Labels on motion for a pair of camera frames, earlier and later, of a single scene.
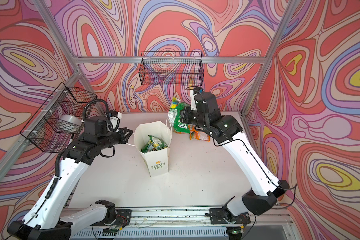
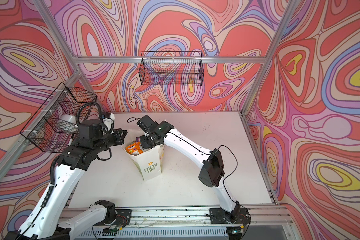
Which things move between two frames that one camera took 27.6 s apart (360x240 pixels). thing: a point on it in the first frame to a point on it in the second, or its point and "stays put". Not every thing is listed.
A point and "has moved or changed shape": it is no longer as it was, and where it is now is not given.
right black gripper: (184, 114) to (145, 145)
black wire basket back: (174, 68) stays put
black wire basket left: (59, 119) stays put
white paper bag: (154, 139) has moved or changed shape
